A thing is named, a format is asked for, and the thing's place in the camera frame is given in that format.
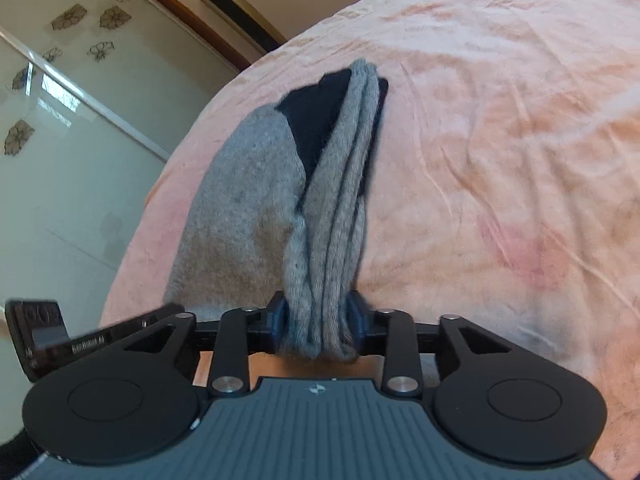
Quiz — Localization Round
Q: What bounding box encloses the navy and grey small garment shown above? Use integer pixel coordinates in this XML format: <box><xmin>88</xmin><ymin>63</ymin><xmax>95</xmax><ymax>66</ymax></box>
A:
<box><xmin>162</xmin><ymin>57</ymin><xmax>390</xmax><ymax>364</ymax></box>

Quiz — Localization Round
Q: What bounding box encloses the glass door with flower decals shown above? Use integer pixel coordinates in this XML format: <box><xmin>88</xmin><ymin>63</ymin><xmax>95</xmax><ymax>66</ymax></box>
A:
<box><xmin>0</xmin><ymin>0</ymin><xmax>228</xmax><ymax>356</ymax></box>

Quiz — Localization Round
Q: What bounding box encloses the brown wooden door frame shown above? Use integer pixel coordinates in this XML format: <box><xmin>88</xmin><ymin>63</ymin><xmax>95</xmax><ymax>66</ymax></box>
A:
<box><xmin>102</xmin><ymin>0</ymin><xmax>252</xmax><ymax>72</ymax></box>

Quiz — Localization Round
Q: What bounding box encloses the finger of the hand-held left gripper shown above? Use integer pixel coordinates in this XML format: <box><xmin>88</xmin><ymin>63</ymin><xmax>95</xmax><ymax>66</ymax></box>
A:
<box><xmin>142</xmin><ymin>302</ymin><xmax>187</xmax><ymax>331</ymax></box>

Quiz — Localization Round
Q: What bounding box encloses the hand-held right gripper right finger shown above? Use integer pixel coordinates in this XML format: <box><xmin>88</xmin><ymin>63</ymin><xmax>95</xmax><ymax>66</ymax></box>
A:
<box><xmin>345</xmin><ymin>290</ymin><xmax>509</xmax><ymax>397</ymax></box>

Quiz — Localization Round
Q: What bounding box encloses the gold and black standing air conditioner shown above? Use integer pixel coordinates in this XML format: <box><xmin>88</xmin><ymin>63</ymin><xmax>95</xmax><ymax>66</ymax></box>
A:
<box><xmin>171</xmin><ymin>0</ymin><xmax>287</xmax><ymax>55</ymax></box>

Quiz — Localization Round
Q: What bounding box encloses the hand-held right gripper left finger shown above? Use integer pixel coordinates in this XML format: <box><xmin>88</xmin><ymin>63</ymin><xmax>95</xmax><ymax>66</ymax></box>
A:
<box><xmin>122</xmin><ymin>290</ymin><xmax>292</xmax><ymax>396</ymax></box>

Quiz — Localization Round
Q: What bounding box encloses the pink bed sheet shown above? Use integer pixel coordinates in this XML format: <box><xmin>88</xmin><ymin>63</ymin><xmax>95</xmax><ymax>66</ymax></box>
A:
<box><xmin>100</xmin><ymin>0</ymin><xmax>640</xmax><ymax>480</ymax></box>

